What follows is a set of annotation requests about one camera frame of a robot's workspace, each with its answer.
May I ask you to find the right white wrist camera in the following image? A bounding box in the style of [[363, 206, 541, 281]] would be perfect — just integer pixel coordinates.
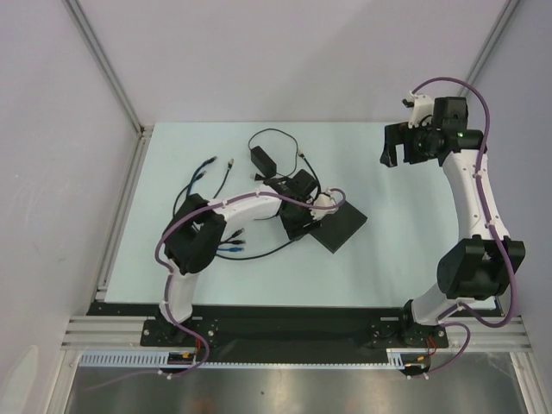
[[402, 91, 434, 129]]

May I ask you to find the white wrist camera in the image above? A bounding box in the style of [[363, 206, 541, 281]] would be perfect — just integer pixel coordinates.
[[310, 188, 346, 220], [402, 91, 434, 129]]

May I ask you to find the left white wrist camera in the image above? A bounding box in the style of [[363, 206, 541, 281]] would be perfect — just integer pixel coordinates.
[[310, 188, 346, 220]]

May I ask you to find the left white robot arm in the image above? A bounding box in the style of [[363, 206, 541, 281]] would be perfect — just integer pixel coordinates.
[[154, 179, 346, 345]]

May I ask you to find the aluminium frame rail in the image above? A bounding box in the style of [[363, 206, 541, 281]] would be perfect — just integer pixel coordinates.
[[62, 316, 532, 352]]

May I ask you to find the blue ethernet cable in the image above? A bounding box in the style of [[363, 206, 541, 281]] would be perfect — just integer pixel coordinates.
[[179, 157, 247, 253]]

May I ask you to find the black network switch box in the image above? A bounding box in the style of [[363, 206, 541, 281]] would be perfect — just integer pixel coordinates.
[[310, 202, 367, 254]]

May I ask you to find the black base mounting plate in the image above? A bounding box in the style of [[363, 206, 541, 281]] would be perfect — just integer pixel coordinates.
[[85, 301, 505, 366]]

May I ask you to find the white slotted cable duct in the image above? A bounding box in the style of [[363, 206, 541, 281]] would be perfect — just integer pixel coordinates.
[[79, 350, 197, 368]]

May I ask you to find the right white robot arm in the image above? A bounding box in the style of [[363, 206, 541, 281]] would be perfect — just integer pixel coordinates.
[[379, 92, 526, 347]]

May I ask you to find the black power adapter cable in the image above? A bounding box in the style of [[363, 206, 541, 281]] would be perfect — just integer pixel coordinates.
[[248, 128, 323, 204]]

